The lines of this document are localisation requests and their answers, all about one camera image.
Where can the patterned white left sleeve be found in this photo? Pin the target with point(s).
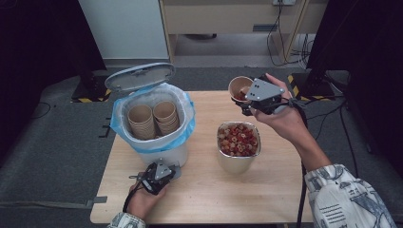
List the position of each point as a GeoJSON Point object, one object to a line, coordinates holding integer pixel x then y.
{"type": "Point", "coordinates": [126, 221]}

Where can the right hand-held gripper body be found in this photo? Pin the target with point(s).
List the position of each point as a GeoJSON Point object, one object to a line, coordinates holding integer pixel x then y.
{"type": "Point", "coordinates": [263, 91]}

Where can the patterned white sleeve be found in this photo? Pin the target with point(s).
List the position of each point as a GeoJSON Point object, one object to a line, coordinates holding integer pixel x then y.
{"type": "Point", "coordinates": [348, 199]}
{"type": "Point", "coordinates": [126, 221]}

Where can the blue trash bag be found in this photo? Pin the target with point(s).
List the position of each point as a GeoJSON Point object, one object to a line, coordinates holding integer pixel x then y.
{"type": "Point", "coordinates": [118, 127]}

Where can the white cabinet panel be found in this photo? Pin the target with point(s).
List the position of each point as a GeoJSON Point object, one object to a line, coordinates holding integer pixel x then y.
{"type": "Point", "coordinates": [126, 28]}

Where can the beige metal-rimmed container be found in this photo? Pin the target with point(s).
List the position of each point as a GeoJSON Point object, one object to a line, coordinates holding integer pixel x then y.
{"type": "Point", "coordinates": [236, 164]}

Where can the light wooden desk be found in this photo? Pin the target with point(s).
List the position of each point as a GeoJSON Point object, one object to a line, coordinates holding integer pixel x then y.
{"type": "Point", "coordinates": [221, 19]}

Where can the pile of red beige cereal rings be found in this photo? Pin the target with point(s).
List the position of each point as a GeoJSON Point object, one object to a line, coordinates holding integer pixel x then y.
{"type": "Point", "coordinates": [237, 139]}

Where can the white power strip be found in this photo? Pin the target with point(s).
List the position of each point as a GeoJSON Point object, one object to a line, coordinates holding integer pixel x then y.
{"type": "Point", "coordinates": [284, 2]}

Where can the stack of brown paper cups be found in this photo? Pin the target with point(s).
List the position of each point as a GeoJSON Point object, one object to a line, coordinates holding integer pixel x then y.
{"type": "Point", "coordinates": [166, 117]}
{"type": "Point", "coordinates": [141, 123]}

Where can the white trash bin grey lid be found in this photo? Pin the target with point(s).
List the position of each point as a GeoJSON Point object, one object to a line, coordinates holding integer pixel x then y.
{"type": "Point", "coordinates": [171, 155]}

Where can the brown paper cup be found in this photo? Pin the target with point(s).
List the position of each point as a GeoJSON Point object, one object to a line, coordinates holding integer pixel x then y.
{"type": "Point", "coordinates": [236, 85]}

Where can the black stand base striped tape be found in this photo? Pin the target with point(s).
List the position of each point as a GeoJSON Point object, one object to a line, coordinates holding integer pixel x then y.
{"type": "Point", "coordinates": [90, 93]}
{"type": "Point", "coordinates": [312, 88]}

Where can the patterned white right sleeve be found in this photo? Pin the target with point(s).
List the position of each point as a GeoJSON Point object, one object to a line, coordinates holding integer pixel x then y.
{"type": "Point", "coordinates": [348, 199]}

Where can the person's left hand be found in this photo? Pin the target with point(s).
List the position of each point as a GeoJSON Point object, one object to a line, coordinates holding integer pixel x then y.
{"type": "Point", "coordinates": [142, 202]}

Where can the person's right hand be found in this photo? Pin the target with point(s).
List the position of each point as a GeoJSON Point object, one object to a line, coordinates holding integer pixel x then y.
{"type": "Point", "coordinates": [285, 122]}

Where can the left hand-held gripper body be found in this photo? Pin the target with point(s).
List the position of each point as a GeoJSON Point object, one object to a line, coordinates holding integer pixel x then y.
{"type": "Point", "coordinates": [160, 175]}

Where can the grey floor tape strip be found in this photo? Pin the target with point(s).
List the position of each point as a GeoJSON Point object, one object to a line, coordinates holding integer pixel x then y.
{"type": "Point", "coordinates": [96, 200]}

